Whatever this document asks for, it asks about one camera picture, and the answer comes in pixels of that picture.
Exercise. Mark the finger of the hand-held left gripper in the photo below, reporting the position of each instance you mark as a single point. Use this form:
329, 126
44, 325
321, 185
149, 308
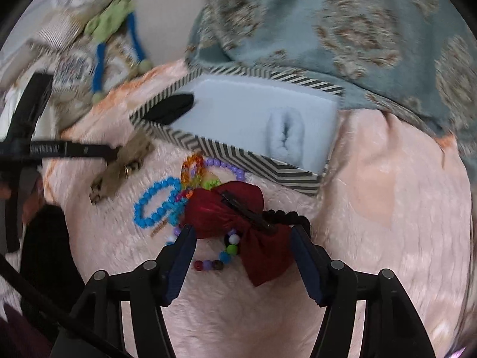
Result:
74, 150

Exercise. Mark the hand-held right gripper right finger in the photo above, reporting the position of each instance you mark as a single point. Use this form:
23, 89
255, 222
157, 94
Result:
305, 266

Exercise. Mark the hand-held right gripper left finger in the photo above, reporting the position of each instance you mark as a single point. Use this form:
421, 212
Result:
182, 259

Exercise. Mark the tan bow hair clip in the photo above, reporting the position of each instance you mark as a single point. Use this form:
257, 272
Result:
119, 171

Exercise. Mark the black white striped jewelry box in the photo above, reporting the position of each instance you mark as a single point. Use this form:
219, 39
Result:
238, 156

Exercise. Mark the pink fuzzy blanket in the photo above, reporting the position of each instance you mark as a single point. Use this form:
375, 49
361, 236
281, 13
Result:
372, 231

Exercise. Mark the cream patterned cloth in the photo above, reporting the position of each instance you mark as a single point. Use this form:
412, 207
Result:
70, 26

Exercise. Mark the dark fuzzy hair accessory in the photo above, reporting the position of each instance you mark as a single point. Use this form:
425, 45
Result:
169, 109

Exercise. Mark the green cloth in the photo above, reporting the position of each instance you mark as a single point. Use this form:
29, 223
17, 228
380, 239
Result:
108, 22

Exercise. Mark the plain beige cushion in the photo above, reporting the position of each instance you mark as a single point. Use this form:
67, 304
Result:
167, 11

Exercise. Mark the dark maroon cloth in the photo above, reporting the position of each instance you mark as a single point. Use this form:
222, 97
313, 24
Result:
18, 339

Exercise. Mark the teal floral patterned cushion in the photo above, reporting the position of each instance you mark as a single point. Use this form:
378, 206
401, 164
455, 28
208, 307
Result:
305, 22

